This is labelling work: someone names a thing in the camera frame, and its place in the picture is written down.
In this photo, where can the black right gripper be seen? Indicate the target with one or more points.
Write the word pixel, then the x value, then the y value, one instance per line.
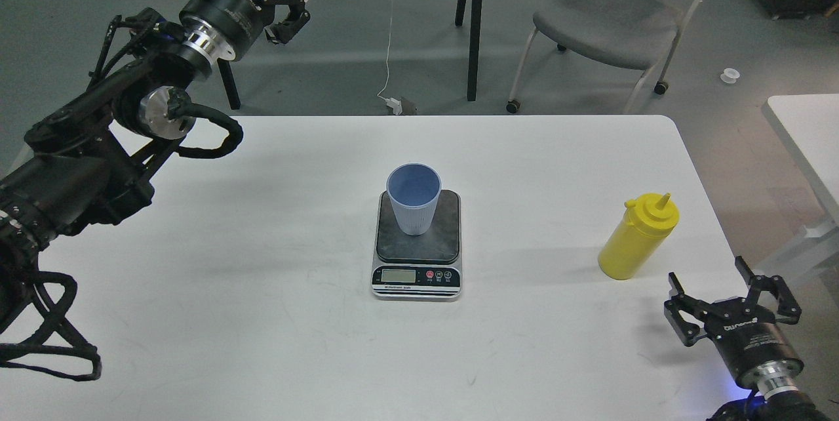
pixel 755 352

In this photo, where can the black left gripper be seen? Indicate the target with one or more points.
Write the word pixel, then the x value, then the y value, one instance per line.
pixel 240 22

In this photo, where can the yellow squeeze bottle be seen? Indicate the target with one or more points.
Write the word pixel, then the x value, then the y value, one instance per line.
pixel 647 221

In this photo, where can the blue ribbed plastic cup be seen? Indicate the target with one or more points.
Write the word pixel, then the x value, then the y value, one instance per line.
pixel 414 190

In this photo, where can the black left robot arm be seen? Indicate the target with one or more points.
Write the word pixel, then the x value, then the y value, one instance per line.
pixel 94 158

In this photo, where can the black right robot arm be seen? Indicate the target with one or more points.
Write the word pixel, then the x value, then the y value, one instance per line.
pixel 769 404

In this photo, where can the digital kitchen scale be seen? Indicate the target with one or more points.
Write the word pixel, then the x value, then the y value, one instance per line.
pixel 419 267

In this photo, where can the white side table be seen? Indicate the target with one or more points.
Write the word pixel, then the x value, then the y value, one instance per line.
pixel 807 125

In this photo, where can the small white spool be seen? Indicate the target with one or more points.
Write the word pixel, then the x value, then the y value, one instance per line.
pixel 730 76

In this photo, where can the grey office chair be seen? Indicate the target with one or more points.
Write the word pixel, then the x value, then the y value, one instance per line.
pixel 637 35

